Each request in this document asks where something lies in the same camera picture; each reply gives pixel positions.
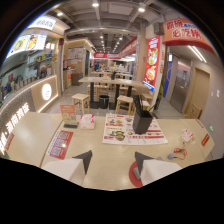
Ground laminated food menu sheet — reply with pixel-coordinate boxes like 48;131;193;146
101;113;169;146

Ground illuminated food menu board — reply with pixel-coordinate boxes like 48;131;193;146
6;33;48;59

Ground red round table sticker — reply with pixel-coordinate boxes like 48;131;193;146
128;160;144;189

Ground red QR code sticker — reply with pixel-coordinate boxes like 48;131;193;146
45;129;74;161

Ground white red paper packet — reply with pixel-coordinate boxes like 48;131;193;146
180;128;195;144

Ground white tissue packet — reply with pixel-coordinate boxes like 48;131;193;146
78;113;96;130

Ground orange table sign stand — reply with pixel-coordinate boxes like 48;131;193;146
59;104;80;129

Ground black chopstick holder box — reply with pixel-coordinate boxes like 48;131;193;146
132;94;156;135

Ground small red table label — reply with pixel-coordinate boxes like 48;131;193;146
200;133;211;147

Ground wooden stool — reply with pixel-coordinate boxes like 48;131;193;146
114;94;135;116
140;92;154;111
71;92;91;115

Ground black trash bin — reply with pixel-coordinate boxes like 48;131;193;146
98;94;110;110

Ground wooden service counter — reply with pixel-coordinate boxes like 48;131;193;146
0;74;60;141

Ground grey double door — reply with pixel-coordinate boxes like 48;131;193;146
169;61;193;114

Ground long wooden dining table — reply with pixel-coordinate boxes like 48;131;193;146
78;76;145;110

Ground red food poster banner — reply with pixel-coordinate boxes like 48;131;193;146
142;35;161;92

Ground orange overhead shop sign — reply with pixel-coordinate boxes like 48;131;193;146
162;18;217;56

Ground red cable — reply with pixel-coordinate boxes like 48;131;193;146
173;142;188;162

